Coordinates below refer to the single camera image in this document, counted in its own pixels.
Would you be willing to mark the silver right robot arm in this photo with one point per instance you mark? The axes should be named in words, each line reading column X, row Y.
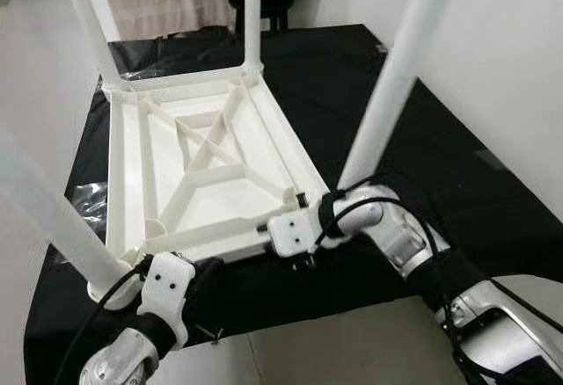
column 405, row 236

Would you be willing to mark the white plastic children table top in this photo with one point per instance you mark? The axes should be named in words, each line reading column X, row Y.
column 211, row 192

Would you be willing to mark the black cloth mat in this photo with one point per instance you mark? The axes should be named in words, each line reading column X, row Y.
column 422, row 156

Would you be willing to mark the clear tape piece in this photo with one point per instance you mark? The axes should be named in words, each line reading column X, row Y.
column 381, row 48
column 488, row 158
column 84, row 200
column 141, row 72

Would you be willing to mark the black round stool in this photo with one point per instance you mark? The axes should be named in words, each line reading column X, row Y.
column 273, row 3

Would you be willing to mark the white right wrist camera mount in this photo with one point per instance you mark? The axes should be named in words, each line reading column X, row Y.
column 295, row 231

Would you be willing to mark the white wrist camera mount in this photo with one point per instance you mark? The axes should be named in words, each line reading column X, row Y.
column 167, row 288
column 295, row 231

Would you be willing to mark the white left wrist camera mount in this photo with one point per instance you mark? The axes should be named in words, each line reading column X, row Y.
column 167, row 288

